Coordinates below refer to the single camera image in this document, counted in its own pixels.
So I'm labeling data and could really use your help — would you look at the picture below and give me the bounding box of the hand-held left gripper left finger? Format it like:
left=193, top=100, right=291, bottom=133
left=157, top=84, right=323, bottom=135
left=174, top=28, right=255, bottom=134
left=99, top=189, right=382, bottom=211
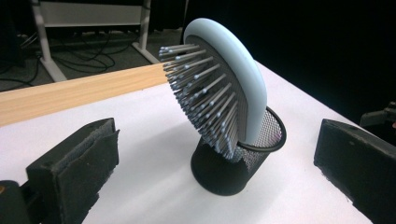
left=25, top=117, right=120, bottom=224

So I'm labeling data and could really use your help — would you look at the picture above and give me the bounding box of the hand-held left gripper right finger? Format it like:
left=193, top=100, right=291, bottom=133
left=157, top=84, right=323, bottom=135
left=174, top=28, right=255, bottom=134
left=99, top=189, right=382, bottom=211
left=313, top=118, right=396, bottom=224

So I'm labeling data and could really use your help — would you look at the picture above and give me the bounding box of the light blue hairbrush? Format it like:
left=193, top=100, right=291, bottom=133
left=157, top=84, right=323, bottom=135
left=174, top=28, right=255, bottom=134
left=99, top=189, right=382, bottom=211
left=158, top=17, right=269, bottom=161

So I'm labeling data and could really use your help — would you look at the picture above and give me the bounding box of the black mesh pen holder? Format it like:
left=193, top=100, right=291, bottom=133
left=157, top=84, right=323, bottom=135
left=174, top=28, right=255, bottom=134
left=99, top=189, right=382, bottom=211
left=190, top=105, right=288, bottom=197

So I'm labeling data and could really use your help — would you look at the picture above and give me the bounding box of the black floor cable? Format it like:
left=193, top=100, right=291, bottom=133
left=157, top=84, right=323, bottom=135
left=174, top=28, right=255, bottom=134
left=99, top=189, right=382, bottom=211
left=49, top=30, right=141, bottom=73
left=0, top=55, right=42, bottom=89

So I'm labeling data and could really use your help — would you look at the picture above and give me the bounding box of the white metal frame stand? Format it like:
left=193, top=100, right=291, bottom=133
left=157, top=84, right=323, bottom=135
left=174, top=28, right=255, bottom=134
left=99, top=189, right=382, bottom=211
left=30, top=0, right=161, bottom=83

